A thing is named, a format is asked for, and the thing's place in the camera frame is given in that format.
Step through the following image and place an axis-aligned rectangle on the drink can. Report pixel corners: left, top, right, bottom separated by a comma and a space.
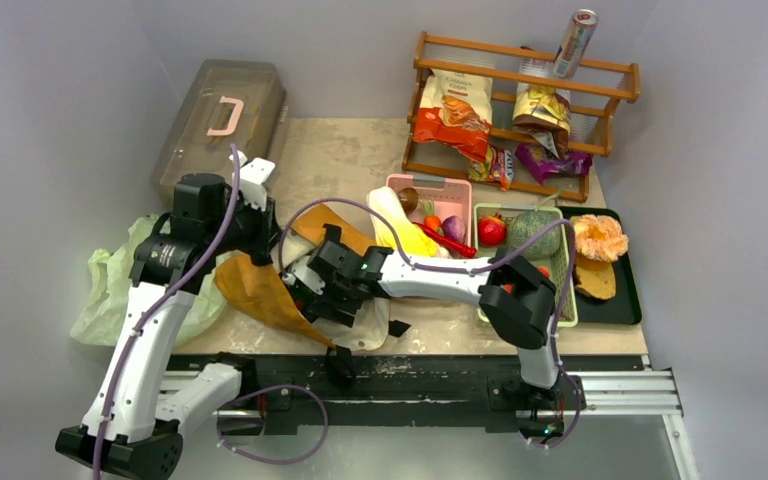
552, 9, 599, 79

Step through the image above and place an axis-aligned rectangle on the green plastic grocery bag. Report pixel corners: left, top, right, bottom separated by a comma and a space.
69, 213, 230, 348

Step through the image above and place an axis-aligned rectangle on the wooden rack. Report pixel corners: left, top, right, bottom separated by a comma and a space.
401, 31, 642, 204

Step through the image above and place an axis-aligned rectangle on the toy red chili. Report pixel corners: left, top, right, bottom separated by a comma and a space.
414, 223, 477, 259

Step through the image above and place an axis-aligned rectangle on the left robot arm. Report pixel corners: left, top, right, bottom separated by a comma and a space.
55, 171, 281, 479

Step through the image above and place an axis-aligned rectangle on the bread slice near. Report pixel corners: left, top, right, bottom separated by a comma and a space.
574, 262, 617, 300

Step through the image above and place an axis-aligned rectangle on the pink plastic basket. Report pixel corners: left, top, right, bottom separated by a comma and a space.
385, 173, 473, 247

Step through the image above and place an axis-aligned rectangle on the green plastic basket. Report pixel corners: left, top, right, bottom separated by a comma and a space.
475, 203, 579, 328

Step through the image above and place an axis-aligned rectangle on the black tray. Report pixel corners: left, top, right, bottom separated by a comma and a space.
561, 206, 642, 326

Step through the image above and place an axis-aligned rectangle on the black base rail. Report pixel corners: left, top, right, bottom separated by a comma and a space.
161, 352, 587, 439

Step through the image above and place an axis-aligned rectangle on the colourful snack packet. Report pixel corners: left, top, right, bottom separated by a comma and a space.
467, 145, 515, 191

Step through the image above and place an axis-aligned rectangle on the brown snack bag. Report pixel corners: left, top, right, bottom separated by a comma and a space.
512, 83, 571, 159

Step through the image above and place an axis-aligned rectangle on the toy carrot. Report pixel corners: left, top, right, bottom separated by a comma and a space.
422, 201, 443, 235

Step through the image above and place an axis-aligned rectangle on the toy napa cabbage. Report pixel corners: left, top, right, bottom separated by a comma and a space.
366, 186, 440, 257

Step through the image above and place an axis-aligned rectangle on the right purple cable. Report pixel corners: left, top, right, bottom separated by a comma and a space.
277, 198, 584, 452

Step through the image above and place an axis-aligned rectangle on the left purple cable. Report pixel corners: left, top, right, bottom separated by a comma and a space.
91, 144, 243, 480

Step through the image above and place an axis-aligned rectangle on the toy melon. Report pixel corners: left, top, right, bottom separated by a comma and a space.
505, 197, 563, 260

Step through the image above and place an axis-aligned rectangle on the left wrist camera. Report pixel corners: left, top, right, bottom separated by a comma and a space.
229, 147, 276, 212

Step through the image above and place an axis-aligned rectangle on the toy brown onion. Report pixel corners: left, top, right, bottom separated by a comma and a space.
396, 187, 419, 215

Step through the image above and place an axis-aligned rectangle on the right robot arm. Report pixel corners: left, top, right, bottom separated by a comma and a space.
286, 225, 561, 407

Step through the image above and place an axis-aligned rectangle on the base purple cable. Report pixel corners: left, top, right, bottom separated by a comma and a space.
215, 385, 330, 465

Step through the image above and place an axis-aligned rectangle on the purple snack bag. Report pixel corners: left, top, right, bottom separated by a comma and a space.
514, 143, 593, 185

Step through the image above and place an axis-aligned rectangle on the brown paper tote bag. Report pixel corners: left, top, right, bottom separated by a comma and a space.
214, 205, 411, 385

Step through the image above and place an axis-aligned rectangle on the cassava chips bag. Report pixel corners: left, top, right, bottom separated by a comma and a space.
412, 69, 493, 162

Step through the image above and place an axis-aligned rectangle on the translucent storage box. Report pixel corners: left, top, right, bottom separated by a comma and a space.
151, 59, 286, 208

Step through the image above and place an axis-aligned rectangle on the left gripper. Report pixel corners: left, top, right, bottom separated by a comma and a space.
206, 188, 284, 257

